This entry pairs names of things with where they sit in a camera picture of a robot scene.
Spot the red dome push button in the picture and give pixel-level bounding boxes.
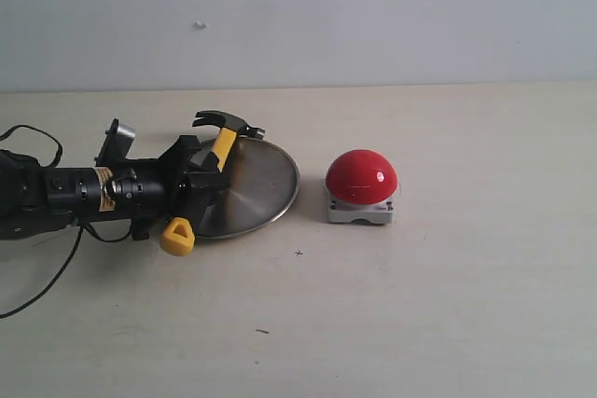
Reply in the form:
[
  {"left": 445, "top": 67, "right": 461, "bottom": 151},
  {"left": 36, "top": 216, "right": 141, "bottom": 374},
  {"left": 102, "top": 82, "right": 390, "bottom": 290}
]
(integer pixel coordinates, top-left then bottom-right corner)
[{"left": 325, "top": 149, "right": 400, "bottom": 226}]

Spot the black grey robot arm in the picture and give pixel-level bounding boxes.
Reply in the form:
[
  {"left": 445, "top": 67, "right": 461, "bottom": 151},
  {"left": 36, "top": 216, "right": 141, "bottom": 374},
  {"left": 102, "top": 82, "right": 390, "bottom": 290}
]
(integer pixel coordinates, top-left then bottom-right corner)
[{"left": 1, "top": 134, "right": 229, "bottom": 240}]

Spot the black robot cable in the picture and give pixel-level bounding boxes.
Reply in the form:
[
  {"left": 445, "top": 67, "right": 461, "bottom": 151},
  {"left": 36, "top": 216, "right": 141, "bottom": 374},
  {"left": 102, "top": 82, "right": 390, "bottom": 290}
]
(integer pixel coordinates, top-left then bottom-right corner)
[{"left": 0, "top": 125, "right": 141, "bottom": 320}]

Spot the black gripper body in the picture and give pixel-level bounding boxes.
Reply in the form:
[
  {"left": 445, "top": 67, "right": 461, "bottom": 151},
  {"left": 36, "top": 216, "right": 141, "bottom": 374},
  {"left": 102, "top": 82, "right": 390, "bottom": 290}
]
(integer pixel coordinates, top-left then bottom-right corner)
[{"left": 114, "top": 135, "right": 199, "bottom": 240}]

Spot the round stainless steel plate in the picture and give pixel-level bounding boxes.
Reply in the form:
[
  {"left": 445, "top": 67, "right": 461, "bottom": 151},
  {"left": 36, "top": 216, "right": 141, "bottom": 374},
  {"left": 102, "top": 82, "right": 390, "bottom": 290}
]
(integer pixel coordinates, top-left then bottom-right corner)
[{"left": 195, "top": 137, "right": 300, "bottom": 240}]

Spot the yellow black claw hammer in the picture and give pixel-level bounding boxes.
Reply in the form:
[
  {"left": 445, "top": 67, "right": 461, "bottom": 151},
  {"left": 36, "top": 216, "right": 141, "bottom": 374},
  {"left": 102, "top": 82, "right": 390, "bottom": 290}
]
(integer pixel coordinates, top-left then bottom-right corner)
[{"left": 160, "top": 110, "right": 265, "bottom": 256}]

